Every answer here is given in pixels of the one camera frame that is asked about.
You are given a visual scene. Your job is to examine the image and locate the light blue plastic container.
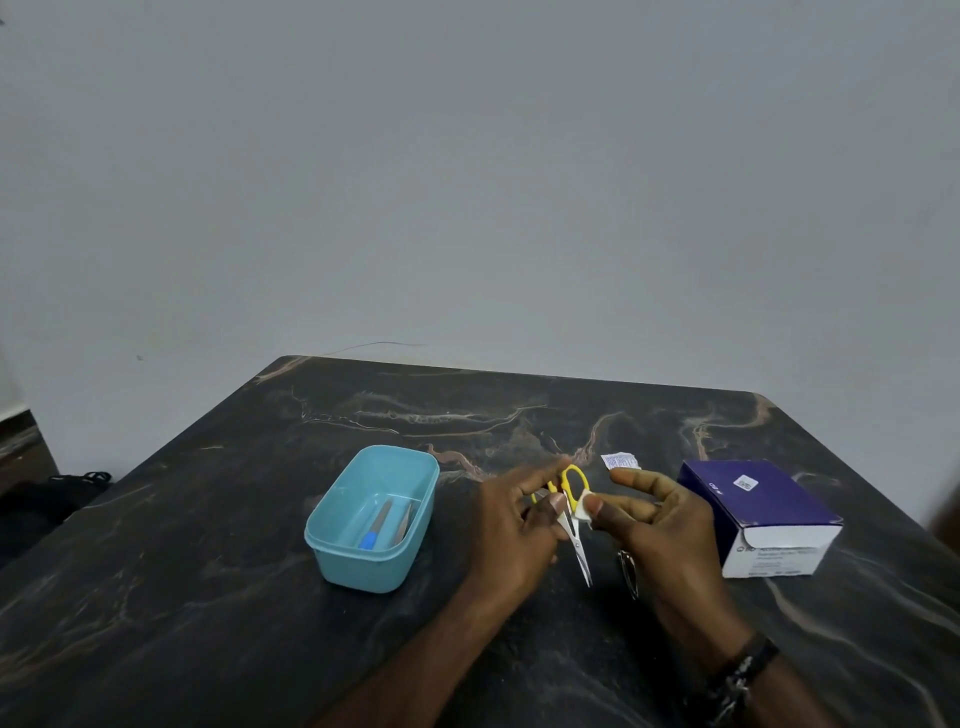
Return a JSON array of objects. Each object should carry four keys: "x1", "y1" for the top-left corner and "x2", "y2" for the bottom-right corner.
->
[{"x1": 303, "y1": 444, "x2": 441, "y2": 595}]

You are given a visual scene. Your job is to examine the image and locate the yellow-handled scissors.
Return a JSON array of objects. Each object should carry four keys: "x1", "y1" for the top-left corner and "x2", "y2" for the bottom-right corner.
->
[{"x1": 530, "y1": 464, "x2": 594, "y2": 589}]

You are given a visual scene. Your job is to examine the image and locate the person's left hand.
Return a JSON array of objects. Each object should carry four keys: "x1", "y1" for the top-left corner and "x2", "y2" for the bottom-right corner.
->
[{"x1": 466, "y1": 458, "x2": 573, "y2": 606}]

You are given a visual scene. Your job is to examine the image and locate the person's left forearm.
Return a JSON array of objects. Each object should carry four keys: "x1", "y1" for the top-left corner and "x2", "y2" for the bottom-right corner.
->
[{"x1": 313, "y1": 585, "x2": 535, "y2": 728}]

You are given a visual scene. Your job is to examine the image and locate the purple and white box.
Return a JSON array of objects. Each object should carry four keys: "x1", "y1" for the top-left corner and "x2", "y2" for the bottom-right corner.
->
[{"x1": 676, "y1": 459, "x2": 845, "y2": 580}]

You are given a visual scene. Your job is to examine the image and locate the blue-handled scalpel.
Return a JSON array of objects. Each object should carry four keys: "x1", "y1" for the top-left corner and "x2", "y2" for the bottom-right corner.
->
[{"x1": 357, "y1": 498, "x2": 396, "y2": 552}]

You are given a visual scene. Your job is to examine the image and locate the person's right forearm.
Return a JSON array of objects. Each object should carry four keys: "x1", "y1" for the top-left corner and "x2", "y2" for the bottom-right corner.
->
[{"x1": 658, "y1": 606, "x2": 837, "y2": 728}]

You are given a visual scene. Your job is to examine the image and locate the person's right hand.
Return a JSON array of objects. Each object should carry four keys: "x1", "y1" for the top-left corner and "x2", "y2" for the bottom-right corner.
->
[{"x1": 582, "y1": 468, "x2": 744, "y2": 645}]

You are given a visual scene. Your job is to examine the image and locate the black wristband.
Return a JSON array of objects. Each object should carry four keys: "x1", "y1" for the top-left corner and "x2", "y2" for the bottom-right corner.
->
[{"x1": 703, "y1": 632, "x2": 782, "y2": 727}]

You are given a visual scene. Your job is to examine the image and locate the black bag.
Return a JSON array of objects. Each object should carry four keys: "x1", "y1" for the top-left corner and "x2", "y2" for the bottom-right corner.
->
[{"x1": 0, "y1": 470, "x2": 114, "y2": 567}]

